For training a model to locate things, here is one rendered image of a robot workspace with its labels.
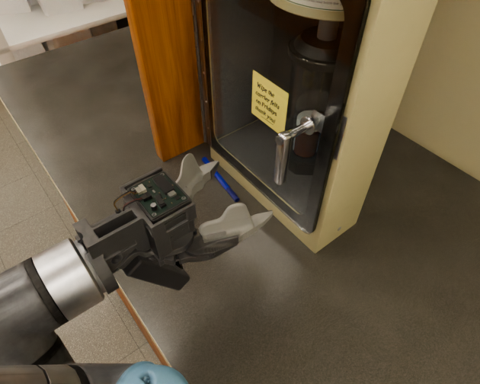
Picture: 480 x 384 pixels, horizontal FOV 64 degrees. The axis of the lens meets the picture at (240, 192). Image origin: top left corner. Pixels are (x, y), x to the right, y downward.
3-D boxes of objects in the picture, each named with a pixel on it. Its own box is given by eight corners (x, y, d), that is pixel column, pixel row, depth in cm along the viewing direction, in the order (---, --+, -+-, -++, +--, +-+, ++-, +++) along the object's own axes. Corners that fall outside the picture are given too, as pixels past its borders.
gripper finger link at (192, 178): (217, 136, 50) (180, 183, 44) (219, 169, 54) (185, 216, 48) (196, 129, 51) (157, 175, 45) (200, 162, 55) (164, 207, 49)
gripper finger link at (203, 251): (241, 247, 43) (162, 260, 42) (241, 254, 45) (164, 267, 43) (232, 215, 47) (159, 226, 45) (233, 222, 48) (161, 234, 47)
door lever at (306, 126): (307, 174, 57) (295, 164, 58) (317, 122, 49) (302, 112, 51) (280, 190, 54) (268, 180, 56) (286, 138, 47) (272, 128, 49)
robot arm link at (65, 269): (77, 332, 40) (49, 276, 44) (118, 306, 42) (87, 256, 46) (50, 298, 34) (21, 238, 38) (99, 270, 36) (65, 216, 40)
